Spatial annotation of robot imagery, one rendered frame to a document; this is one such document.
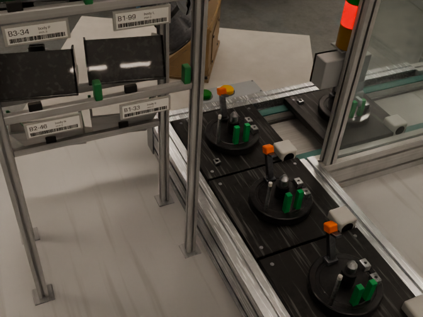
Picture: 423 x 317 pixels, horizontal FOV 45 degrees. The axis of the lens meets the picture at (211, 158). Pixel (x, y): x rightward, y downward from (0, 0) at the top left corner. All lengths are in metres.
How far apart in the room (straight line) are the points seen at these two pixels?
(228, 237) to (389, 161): 0.54
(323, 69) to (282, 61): 0.76
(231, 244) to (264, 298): 0.14
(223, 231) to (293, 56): 0.99
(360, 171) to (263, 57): 0.68
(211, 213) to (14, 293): 0.44
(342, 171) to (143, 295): 0.59
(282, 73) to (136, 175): 0.70
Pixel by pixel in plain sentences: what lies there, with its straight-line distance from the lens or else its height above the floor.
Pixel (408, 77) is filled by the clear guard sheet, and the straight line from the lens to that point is 1.30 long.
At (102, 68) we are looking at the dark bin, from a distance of 0.88.
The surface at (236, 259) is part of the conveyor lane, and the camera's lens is 1.05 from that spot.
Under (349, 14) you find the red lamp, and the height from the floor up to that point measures 1.34.
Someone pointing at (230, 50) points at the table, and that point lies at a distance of 1.92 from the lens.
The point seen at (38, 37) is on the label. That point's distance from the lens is 0.76.
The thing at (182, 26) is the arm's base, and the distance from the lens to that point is 1.69.
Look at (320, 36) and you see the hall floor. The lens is 4.06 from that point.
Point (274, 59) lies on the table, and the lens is 1.90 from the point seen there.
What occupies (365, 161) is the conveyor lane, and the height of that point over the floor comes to 0.93.
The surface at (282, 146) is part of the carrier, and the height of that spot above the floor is 0.99.
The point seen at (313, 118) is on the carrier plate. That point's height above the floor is 0.97.
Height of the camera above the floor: 1.78
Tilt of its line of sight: 41 degrees down
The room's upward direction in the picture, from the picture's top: 4 degrees clockwise
